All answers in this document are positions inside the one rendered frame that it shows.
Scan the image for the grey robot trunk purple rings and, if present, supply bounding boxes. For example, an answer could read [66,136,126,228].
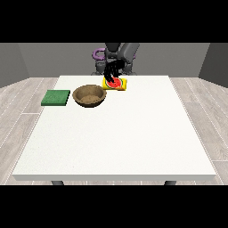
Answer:
[91,43,138,77]

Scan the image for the brown wooden bowl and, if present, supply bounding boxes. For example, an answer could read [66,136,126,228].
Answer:
[71,84,108,109]

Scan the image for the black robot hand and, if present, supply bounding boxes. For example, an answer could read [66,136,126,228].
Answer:
[103,59,126,85]

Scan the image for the green square pad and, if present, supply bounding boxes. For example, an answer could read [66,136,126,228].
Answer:
[40,89,71,107]

